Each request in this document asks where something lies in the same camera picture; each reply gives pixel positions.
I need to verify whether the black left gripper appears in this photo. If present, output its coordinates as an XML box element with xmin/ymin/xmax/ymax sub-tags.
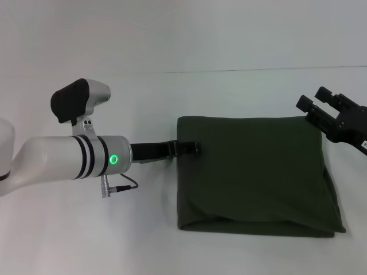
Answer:
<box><xmin>130</xmin><ymin>140</ymin><xmax>202</xmax><ymax>166</ymax></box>

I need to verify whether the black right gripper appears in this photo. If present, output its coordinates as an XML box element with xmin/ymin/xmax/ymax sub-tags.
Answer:
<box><xmin>295</xmin><ymin>85</ymin><xmax>367</xmax><ymax>157</ymax></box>

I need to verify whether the dark green FREE! t-shirt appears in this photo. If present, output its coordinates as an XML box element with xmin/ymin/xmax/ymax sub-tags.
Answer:
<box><xmin>175</xmin><ymin>115</ymin><xmax>348</xmax><ymax>239</ymax></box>

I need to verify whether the black cable plug left wrist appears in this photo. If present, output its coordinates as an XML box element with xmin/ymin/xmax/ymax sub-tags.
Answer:
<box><xmin>99</xmin><ymin>172</ymin><xmax>139</xmax><ymax>199</ymax></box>

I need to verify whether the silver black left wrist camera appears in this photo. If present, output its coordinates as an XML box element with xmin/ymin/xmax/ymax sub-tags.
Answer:
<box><xmin>49</xmin><ymin>77</ymin><xmax>111</xmax><ymax>136</ymax></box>

